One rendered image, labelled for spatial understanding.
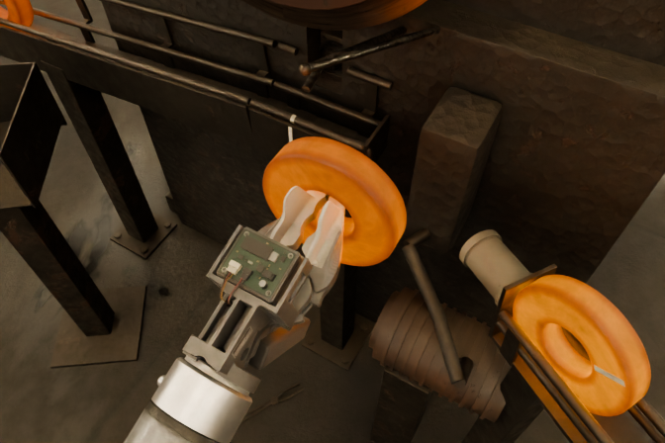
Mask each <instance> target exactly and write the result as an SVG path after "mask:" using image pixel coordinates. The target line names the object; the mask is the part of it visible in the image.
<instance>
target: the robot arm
mask: <svg viewBox="0 0 665 443"><path fill-rule="evenodd" d="M322 206H324V207H323V209H322V211H321V214H320V216H319V221H318V227H317V230H316V231H315V232H314V233H313V234H312V235H311V236H309V237H308V238H307V239H306V241H305V243H304V245H303V247H302V250H303V252H304V254H305V256H306V257H305V258H304V257H303V256H301V255H300V253H299V252H297V251H295V250H297V249H298V247H299V246H300V244H301V243H302V241H303V234H304V231H305V228H306V227H307V225H308V224H309V223H310V222H312V221H313V220H315V219H316V217H317V214H318V211H319V209H320V208H321V207H322ZM344 214H345V207H344V205H342V204H341V203H340V202H339V201H338V200H336V199H335V198H333V197H332V196H330V195H328V194H325V193H323V192H319V191H313V190H310V191H307V192H306V191H304V190H303V189H301V188H300V187H298V186H295V187H293V188H291V189H290V190H289V192H288V193H287V195H286V196H285V198H284V202H283V213H282V216H281V217H280V218H279V219H278V220H276V221H273V222H272V223H270V224H268V225H266V226H265V227H263V228H262V229H261V230H259V231H255V230H253V229H251V228H249V227H243V226H242V225H240V224H239V225H238V227H237V229H236V230H235V232H234V233H233V235H232V237H231V238H230V240H229V241H228V243H227V244H226V246H225V248H224V249H223V251H222V252H221V254H220V255H219V257H218V259H217V260H216V262H215V263H214V265H213V266H212V268H211V269H210V271H209V273H208V274H207V277H208V278H209V279H211V280H212V281H213V282H214V283H215V284H216V285H217V286H218V287H219V288H221V289H220V299H221V301H220V303H219V305H218V306H217V308H216V309H215V311H214V313H213V314H212V316H211V317H210V319H209V321H208V322H207V324H206V326H205V327H204V329H203V330H202V332H201V334H200V335H199V337H197V336H195V335H193V334H191V336H190V338H189V339H188V341H187V342H186V344H185V346H184V347H183V349H182V350H183V353H184V354H185V355H186V357H185V358H183V357H179V358H176V360H175V361H174V363H173V365H172V366H171V368H170V369H169V371H168V373H167V374H166V376H164V375H163V376H161V377H159V379H158V380H157V385H158V386H159V387H158V389H157V390H156V392H155V393H154V395H153V397H152V398H151V400H150V401H149V403H148V404H147V406H146V407H145V409H144V410H143V412H142V414H141V416H140V417H139V419H138V420H137V422H136V424H135V425H134V427H133V428H132V430H131V432H130V433H129V435H128V436H127V438H126V439H125V441H124V443H230V442H231V440H232V438H233V437H234V435H235V433H236V431H237V430H238V427H239V425H240V424H241V422H242V420H243V418H244V417H245V415H246V413H247V411H248V409H249V408H250V406H251V404H252V398H251V397H250V396H249V393H252V394H254V393H255V391H256V389H257V387H258V385H259V384H260V382H261V380H260V379H258V378H257V377H255V376H253V375H252V374H251V373H249V372H248V371H246V370H245V367H246V365H247V364H249V365H250V366H252V367H254V368H256V369H258V370H261V369H262V368H264V367H265V366H267V365H268V364H269V363H271V362H272V361H273V360H275V359H276V358H278V357H279V356H280V355H282V354H283V353H284V352H286V351H287V350H289V349H290V348H291V347H293V346H294V345H295V344H297V343H298V342H299V341H301V340H302V339H304V337H305V335H306V332H307V330H308V327H309V325H310V320H309V319H308V318H306V317H304V315H305V314H306V313H307V312H308V310H309V309H310V308H311V307H312V305H314V306H316V307H318V308H319V307H320V306H321V305H322V301H323V299H324V297H325V295H326V294H327V293H328V292H329V291H330V289H331V288H332V286H333V284H334V282H335V280H336V278H337V275H338V272H339V267H340V259H341V250H342V241H343V227H344ZM235 240H236V241H235ZM234 241H235V243H234ZM233 243H234V244H233ZM232 244H233V246H232ZM231 246H232V247H231ZM230 247H231V249H230ZM229 249H230V251H229ZM228 251H229V252H228ZM227 252H228V254H227ZM226 254H227V255H226ZM225 255H226V257H225ZM224 257H225V258H224ZM223 259H224V260H223ZM222 260H223V262H222ZM221 262H222V263H221ZM220 263H221V265H220ZM223 292H225V295H224V296H223Z"/></svg>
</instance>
